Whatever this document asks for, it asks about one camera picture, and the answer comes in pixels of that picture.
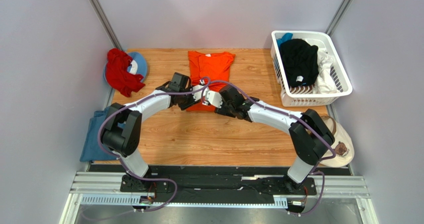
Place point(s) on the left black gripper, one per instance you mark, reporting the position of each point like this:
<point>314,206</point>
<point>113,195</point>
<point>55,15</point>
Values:
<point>191,103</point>

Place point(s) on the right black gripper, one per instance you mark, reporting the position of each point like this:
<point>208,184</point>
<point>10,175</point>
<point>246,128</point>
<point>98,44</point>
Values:
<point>224,105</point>

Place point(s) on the orange t shirt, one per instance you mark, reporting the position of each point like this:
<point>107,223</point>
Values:
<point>215,66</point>

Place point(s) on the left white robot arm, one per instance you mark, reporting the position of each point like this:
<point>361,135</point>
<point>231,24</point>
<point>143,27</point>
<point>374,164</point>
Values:
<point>119,134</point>

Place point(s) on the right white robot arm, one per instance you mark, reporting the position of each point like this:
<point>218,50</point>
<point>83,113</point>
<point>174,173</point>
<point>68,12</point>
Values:
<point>310,136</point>

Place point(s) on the light blue cap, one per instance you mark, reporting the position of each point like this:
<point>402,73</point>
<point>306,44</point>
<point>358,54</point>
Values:
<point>137,66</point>

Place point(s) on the red t shirt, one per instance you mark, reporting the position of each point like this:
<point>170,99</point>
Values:
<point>117,75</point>

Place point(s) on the black t shirt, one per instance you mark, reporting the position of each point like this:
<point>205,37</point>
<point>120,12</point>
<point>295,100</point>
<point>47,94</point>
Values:
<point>300,62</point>

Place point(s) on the white laundry basket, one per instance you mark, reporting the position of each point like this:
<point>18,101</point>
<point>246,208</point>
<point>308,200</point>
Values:
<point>300,96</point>

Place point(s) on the teal blue garment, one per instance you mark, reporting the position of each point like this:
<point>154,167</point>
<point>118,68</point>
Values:
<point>286,37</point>

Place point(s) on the white t shirt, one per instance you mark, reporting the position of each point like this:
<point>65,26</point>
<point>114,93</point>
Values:
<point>319,62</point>

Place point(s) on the folded blue t shirt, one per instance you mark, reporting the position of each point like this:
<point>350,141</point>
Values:
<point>91,150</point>

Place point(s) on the beige bear cap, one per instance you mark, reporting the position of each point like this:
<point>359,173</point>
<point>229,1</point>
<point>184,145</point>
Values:
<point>343,146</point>

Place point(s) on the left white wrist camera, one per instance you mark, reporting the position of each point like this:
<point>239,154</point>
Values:
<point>200,90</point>

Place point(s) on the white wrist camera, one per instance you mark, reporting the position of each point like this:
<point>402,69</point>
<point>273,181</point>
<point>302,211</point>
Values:
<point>200,90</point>
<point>212,98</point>

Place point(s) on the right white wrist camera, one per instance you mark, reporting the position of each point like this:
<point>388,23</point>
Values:
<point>212,98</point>

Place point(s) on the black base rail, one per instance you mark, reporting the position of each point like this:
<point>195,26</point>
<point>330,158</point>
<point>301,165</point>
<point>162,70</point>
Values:
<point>208,184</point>

